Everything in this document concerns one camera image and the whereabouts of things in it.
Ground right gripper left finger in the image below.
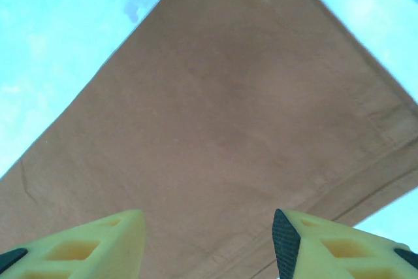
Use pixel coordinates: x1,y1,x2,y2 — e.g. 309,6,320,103
0,208,146,279

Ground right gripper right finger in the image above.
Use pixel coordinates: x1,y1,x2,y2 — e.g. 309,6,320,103
272,208,418,279

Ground brown long pants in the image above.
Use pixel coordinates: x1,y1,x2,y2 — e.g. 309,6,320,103
0,0,418,279

